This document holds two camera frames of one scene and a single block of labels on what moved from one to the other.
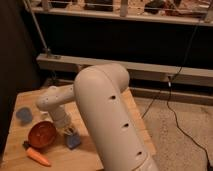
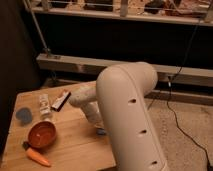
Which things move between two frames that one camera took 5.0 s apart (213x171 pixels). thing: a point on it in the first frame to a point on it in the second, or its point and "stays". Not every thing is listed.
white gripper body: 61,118 to 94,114
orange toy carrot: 32,154 stays
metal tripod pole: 46,49 stays
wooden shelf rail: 137,71 stays
